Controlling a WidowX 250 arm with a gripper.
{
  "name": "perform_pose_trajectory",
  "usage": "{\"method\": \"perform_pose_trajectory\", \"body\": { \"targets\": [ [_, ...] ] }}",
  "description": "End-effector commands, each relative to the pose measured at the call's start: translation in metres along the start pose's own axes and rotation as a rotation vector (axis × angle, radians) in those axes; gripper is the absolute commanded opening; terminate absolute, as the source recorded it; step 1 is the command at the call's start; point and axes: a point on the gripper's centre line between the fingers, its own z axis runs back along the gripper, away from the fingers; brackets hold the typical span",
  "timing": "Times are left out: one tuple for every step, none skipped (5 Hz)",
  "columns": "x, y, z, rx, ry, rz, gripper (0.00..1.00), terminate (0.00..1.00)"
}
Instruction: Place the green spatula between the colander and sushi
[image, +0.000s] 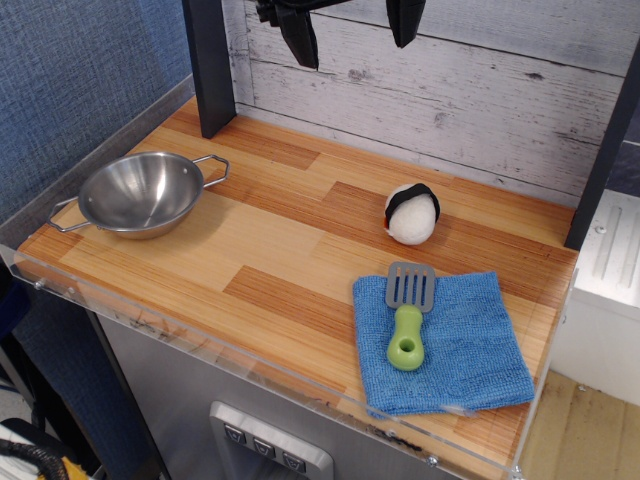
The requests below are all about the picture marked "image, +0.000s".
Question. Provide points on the silver button panel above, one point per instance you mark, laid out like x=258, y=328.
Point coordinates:
x=250, y=448

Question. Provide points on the white appliance at right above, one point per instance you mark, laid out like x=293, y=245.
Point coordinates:
x=597, y=340

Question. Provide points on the dark post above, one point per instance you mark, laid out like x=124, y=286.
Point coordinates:
x=210, y=62
x=614, y=135

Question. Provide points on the dark left post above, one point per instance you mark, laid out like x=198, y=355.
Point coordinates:
x=210, y=62

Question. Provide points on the green handled grey spatula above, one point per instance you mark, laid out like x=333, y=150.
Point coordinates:
x=410, y=292

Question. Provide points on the white black sushi toy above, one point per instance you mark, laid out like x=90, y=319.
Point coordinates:
x=411, y=213

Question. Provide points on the clear acrylic front guard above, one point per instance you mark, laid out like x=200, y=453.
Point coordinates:
x=170, y=375

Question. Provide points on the blue towel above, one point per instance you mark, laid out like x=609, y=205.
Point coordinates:
x=472, y=358

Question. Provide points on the yellow object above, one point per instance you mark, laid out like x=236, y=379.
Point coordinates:
x=73, y=471

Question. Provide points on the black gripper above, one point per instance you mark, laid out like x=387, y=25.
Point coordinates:
x=296, y=27

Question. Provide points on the dark right post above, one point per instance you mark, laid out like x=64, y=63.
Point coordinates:
x=614, y=135

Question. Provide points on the steel bowl with handles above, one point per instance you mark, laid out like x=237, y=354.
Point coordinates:
x=144, y=195

